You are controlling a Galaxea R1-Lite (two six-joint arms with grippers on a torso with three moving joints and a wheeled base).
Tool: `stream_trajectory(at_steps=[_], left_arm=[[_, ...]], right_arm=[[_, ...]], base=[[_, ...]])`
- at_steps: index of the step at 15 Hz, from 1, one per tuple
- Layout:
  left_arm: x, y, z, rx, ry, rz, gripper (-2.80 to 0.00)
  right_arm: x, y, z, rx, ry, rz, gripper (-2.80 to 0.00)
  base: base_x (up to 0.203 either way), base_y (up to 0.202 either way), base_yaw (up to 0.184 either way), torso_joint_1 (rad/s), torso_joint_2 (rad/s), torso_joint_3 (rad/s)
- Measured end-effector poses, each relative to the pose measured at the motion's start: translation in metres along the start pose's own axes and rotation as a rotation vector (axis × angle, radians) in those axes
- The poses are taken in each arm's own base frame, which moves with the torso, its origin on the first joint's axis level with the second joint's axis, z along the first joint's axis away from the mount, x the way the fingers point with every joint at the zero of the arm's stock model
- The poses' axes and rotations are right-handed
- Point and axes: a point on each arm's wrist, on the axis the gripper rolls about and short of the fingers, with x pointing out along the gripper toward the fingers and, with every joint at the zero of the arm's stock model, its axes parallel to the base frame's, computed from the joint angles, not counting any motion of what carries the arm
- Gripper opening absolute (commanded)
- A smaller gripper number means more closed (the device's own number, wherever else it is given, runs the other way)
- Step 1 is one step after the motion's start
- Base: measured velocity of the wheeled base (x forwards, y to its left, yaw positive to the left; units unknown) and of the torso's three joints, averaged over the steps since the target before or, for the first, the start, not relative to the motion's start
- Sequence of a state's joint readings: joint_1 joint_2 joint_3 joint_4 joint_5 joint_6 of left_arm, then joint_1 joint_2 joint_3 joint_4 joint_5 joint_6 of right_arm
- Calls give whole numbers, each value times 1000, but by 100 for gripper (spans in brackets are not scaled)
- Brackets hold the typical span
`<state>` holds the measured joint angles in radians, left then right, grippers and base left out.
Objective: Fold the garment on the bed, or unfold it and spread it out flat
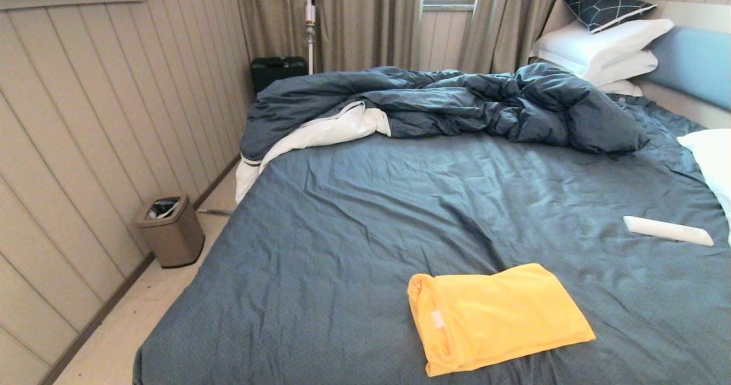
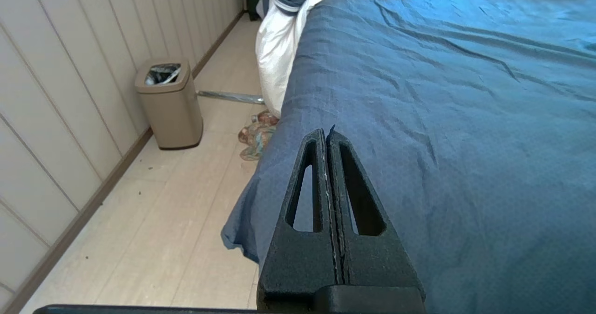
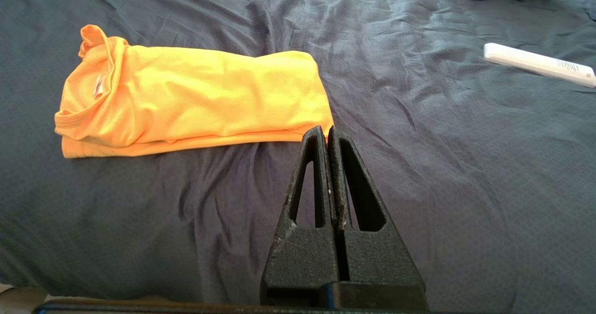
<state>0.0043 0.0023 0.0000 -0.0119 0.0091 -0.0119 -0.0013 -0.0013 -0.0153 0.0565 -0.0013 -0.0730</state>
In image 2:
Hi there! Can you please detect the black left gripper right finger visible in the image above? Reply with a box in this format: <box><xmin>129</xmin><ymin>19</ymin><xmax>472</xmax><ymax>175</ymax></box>
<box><xmin>327</xmin><ymin>125</ymin><xmax>427</xmax><ymax>312</ymax></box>

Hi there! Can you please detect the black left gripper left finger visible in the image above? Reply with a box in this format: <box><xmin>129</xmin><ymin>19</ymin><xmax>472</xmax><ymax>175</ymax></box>
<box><xmin>257</xmin><ymin>129</ymin><xmax>338</xmax><ymax>312</ymax></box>

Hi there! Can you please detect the crumpled multicoloured cloth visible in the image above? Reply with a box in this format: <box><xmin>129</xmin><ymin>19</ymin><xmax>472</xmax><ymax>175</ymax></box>
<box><xmin>237</xmin><ymin>110</ymin><xmax>281</xmax><ymax>162</ymax></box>

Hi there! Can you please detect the dark blue bed sheet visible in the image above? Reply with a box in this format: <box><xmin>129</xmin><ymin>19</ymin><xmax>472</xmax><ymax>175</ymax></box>
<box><xmin>221</xmin><ymin>0</ymin><xmax>596</xmax><ymax>314</ymax></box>

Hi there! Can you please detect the crumpled dark trash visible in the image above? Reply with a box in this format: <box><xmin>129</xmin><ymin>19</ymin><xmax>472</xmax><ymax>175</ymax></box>
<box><xmin>145</xmin><ymin>63</ymin><xmax>181</xmax><ymax>85</ymax></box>

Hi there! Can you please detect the dark blue duvet white lining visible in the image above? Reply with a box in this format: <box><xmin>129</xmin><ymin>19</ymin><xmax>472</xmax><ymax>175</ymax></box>
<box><xmin>255</xmin><ymin>0</ymin><xmax>596</xmax><ymax>119</ymax></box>

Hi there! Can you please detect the brown trash bin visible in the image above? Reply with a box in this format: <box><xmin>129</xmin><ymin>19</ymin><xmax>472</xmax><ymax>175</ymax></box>
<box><xmin>135</xmin><ymin>58</ymin><xmax>203</xmax><ymax>150</ymax></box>

